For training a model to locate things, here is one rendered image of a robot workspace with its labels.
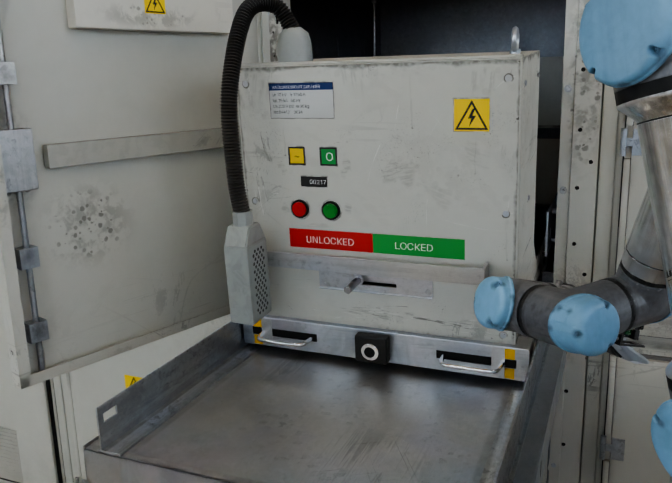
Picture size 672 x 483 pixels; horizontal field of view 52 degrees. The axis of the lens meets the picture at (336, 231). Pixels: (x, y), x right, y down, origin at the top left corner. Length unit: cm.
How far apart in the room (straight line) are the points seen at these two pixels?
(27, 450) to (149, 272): 105
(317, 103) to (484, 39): 109
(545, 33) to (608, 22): 143
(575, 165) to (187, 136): 75
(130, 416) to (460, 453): 49
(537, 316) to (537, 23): 136
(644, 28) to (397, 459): 63
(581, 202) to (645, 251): 45
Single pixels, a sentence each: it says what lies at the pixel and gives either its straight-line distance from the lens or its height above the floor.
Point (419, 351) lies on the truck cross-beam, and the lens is 122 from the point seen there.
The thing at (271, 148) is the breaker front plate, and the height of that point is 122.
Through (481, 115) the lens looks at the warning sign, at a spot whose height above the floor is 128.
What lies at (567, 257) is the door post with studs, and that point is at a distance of 141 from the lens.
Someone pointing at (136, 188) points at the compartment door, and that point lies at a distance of 136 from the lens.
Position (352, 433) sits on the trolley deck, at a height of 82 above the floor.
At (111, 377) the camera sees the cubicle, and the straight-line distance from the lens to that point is 198.
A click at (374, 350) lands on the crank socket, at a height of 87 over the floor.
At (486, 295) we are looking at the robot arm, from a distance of 98.
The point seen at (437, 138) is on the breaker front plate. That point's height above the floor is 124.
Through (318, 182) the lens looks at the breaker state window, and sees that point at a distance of 120.
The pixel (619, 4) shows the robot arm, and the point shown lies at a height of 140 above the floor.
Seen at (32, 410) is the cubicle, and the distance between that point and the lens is 224.
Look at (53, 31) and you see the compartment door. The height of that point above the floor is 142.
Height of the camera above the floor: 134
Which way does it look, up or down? 13 degrees down
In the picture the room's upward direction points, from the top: 2 degrees counter-clockwise
